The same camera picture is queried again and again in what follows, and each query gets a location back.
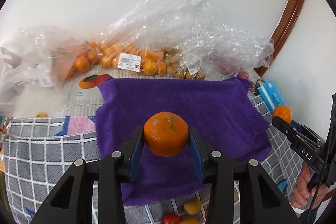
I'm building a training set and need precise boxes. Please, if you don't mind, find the small red fruit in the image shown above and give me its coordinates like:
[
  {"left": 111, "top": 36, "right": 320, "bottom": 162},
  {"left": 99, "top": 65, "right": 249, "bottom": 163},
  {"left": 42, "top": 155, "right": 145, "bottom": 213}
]
[{"left": 162, "top": 214, "right": 182, "bottom": 224}]

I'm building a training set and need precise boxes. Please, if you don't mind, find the clear bag of red fruit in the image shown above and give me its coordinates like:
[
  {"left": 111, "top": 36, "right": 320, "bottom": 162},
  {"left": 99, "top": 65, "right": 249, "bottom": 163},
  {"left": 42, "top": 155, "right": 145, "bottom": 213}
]
[{"left": 181, "top": 24, "right": 274, "bottom": 80}]

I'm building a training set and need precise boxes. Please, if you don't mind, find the person's right hand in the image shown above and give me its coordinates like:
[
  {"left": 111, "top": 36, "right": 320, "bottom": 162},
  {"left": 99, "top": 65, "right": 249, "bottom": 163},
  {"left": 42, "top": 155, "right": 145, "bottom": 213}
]
[{"left": 290, "top": 161, "right": 329, "bottom": 209}]

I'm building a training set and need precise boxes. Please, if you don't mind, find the blue tissue pack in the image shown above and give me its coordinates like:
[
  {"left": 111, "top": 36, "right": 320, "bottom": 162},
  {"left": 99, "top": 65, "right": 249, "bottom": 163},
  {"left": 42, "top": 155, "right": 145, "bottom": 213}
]
[{"left": 257, "top": 80, "right": 287, "bottom": 114}]

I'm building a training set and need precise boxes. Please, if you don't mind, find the brown wooden door frame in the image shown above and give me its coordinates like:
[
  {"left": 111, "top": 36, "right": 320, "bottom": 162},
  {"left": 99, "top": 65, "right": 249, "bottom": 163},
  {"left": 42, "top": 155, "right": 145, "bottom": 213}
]
[{"left": 253, "top": 0, "right": 310, "bottom": 77}]

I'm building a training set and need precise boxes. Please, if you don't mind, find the purple towel covered tray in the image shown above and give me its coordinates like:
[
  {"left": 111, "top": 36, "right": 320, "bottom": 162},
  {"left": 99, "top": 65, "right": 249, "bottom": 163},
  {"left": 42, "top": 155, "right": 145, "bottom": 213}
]
[{"left": 96, "top": 77, "right": 271, "bottom": 206}]

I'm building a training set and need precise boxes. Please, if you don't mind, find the clear bag of oranges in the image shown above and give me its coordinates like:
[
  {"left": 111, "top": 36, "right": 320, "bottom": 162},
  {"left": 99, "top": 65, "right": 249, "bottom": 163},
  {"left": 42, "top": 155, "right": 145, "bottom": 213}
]
[{"left": 89, "top": 0, "right": 215, "bottom": 80}]

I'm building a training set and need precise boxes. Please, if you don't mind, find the grey checkered tablecloth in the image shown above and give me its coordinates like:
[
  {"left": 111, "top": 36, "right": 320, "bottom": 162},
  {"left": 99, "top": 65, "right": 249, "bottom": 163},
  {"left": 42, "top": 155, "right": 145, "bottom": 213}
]
[{"left": 2, "top": 92, "right": 302, "bottom": 223}]

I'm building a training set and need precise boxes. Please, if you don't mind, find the oval orange fruit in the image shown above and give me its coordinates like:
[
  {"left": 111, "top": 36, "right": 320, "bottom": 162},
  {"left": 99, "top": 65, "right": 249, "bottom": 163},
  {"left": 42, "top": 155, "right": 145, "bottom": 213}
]
[{"left": 179, "top": 218, "right": 200, "bottom": 224}]

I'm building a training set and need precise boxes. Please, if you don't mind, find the black cable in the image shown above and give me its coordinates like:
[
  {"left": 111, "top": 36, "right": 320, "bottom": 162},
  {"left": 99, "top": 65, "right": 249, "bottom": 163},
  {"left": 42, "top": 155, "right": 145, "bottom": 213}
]
[{"left": 305, "top": 97, "right": 336, "bottom": 224}]

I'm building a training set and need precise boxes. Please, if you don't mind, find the large orange mandarin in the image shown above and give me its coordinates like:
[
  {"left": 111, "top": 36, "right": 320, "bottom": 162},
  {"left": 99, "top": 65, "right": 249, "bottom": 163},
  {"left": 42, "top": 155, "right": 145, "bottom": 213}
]
[{"left": 143, "top": 111, "right": 189, "bottom": 157}]

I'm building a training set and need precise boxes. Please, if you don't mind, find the clear bag of mandarins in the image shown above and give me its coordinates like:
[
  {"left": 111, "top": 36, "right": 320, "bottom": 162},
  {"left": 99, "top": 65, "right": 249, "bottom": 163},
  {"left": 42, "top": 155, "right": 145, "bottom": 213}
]
[{"left": 1, "top": 26, "right": 97, "bottom": 88}]

